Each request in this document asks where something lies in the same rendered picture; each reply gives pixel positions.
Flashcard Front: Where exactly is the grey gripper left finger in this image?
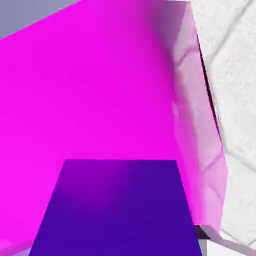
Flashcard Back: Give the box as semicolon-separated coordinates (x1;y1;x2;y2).
11;247;32;256

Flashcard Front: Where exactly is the small blue cube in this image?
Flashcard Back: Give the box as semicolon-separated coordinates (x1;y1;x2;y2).
27;158;203;256

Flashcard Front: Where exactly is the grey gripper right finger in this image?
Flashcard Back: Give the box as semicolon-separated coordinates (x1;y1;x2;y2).
193;224;256;256

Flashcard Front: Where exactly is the large magenta box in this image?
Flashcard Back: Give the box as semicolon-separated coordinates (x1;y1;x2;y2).
0;0;229;256

